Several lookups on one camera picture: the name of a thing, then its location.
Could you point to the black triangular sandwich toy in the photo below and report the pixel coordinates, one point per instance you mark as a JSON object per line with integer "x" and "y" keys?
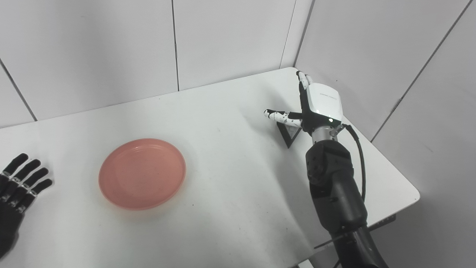
{"x": 288, "y": 134}

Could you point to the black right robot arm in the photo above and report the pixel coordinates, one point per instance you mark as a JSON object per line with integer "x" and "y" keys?
{"x": 334, "y": 186}

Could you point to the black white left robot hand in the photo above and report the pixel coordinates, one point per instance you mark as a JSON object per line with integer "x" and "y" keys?
{"x": 15, "y": 201}

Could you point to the pink round plate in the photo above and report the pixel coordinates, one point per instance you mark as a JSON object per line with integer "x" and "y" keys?
{"x": 142, "y": 174}

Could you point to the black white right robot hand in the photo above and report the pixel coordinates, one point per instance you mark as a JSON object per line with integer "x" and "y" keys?
{"x": 323, "y": 106}

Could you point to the black zip tie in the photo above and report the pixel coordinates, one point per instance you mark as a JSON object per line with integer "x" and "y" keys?
{"x": 327, "y": 242}

